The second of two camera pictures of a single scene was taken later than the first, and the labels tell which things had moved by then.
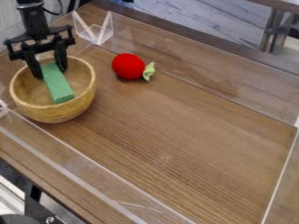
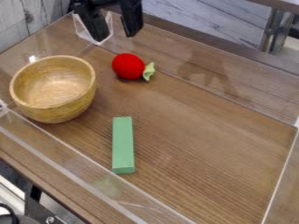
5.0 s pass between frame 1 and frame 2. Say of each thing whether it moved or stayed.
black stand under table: stayed
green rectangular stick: moved
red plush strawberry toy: stayed
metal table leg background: stayed
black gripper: moved
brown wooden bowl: stayed
